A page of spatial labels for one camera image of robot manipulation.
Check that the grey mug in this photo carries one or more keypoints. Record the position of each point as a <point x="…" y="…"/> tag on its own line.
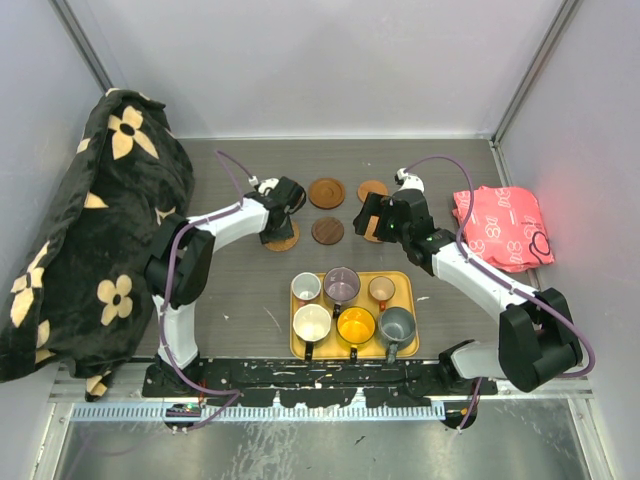
<point x="396" y="329"/>

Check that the light wooden coaster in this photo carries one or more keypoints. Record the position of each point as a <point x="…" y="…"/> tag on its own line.
<point x="371" y="186"/>
<point x="370" y="231"/>

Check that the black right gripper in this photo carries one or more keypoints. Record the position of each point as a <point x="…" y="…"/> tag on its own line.
<point x="378" y="205"/>

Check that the yellow plastic tray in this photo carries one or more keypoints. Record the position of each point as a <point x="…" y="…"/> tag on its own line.
<point x="333" y="347"/>

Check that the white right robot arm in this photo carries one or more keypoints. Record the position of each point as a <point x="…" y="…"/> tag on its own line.
<point x="536" y="340"/>

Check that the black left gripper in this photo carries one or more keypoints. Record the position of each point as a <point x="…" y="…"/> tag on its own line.
<point x="284" y="234"/>

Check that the large white mug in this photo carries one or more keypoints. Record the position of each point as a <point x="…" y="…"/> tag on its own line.
<point x="311" y="324"/>

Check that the pink patterned plastic package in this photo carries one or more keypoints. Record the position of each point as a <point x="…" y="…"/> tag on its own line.
<point x="504" y="227"/>

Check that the black floral plush blanket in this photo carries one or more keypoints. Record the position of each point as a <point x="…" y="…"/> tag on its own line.
<point x="81" y="297"/>

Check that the light woven coaster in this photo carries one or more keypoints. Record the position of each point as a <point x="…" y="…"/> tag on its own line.
<point x="285" y="245"/>

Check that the small orange cup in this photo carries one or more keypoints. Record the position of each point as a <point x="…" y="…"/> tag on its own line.
<point x="381" y="290"/>

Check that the purple glass mug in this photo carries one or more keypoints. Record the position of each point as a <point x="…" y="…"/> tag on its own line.
<point x="341" y="287"/>

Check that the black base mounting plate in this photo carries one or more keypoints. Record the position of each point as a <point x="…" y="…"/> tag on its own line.
<point x="408" y="383"/>

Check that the yellow mug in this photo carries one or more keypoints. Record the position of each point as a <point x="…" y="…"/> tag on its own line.
<point x="355" y="327"/>

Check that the dark brown ringed coaster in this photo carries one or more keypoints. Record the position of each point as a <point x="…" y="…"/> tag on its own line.
<point x="327" y="193"/>

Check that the dark walnut coaster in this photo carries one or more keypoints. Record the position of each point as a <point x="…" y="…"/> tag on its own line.
<point x="327" y="230"/>

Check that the small white mug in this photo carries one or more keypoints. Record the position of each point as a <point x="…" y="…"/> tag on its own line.
<point x="306" y="287"/>

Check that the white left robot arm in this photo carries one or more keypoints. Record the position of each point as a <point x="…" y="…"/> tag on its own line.
<point x="180" y="258"/>

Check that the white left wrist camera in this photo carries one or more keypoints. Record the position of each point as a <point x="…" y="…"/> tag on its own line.
<point x="263" y="187"/>

